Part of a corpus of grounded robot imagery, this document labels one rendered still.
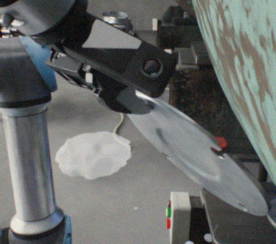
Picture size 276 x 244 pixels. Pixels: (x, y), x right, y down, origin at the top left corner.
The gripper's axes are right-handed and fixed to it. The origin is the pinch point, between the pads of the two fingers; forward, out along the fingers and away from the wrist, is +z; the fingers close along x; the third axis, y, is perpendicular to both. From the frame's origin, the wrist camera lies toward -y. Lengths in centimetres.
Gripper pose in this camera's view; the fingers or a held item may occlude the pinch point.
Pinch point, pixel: (151, 104)
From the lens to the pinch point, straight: 47.0
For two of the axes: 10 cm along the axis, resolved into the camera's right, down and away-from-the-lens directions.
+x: -4.6, 8.6, -2.3
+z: 4.6, 4.5, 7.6
